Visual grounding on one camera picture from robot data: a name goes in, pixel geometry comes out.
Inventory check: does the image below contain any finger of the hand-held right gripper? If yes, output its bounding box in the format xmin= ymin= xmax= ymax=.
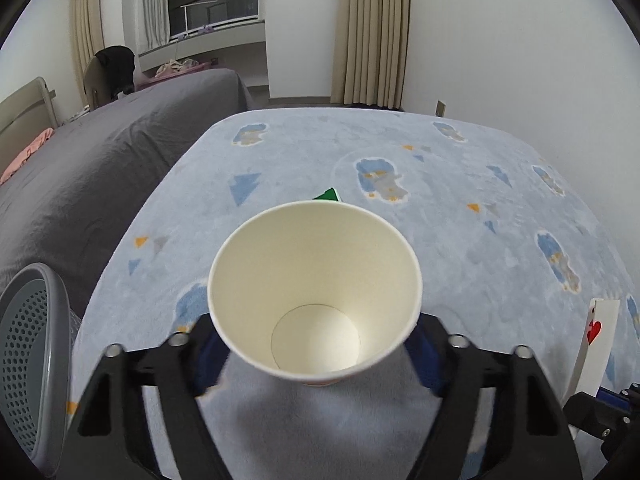
xmin=597 ymin=382 xmax=640 ymax=413
xmin=564 ymin=391 xmax=632 ymax=457

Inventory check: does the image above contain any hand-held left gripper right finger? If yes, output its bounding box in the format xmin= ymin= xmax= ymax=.
xmin=400 ymin=312 xmax=583 ymax=480

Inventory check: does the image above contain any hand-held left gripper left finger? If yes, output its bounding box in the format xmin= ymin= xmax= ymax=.
xmin=59 ymin=312 xmax=236 ymax=480

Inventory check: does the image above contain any white playing card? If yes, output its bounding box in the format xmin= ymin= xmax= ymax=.
xmin=565 ymin=297 xmax=622 ymax=401

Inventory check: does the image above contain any orange striped paper cup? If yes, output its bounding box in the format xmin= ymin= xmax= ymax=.
xmin=207 ymin=200 xmax=422 ymax=388

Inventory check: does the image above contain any grey perforated plastic basket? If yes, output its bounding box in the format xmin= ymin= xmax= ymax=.
xmin=0 ymin=262 xmax=83 ymax=478

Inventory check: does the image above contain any light blue printed blanket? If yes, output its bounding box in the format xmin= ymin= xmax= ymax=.
xmin=70 ymin=109 xmax=640 ymax=480

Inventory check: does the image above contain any bed with grey sheet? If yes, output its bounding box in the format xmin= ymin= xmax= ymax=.
xmin=0 ymin=67 xmax=253 ymax=306

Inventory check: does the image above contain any pink pillow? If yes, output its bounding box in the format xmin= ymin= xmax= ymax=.
xmin=0 ymin=127 xmax=55 ymax=185

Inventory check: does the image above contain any pink laundry basket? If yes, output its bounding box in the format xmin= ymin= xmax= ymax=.
xmin=136 ymin=62 xmax=221 ymax=92

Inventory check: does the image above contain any pile of pale clothes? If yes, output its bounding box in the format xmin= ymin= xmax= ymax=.
xmin=155 ymin=58 xmax=201 ymax=78

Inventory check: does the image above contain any brown chair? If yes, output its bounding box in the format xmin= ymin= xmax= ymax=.
xmin=82 ymin=56 xmax=110 ymax=111

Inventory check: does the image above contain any black garment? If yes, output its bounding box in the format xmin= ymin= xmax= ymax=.
xmin=95 ymin=46 xmax=138 ymax=99

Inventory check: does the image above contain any beige padded headboard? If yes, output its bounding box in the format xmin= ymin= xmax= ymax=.
xmin=0 ymin=76 xmax=57 ymax=153

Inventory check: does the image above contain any white window sill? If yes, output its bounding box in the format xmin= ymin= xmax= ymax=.
xmin=137 ymin=17 xmax=268 ymax=74

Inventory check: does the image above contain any beige curtain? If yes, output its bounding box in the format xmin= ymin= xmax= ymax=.
xmin=331 ymin=0 xmax=413 ymax=110
xmin=69 ymin=0 xmax=106 ymax=79

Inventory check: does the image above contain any white sheer curtain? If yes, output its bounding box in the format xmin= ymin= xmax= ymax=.
xmin=137 ymin=0 xmax=171 ymax=52

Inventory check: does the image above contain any white thin-frame rack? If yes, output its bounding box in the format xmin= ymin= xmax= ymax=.
xmin=180 ymin=0 xmax=219 ymax=38

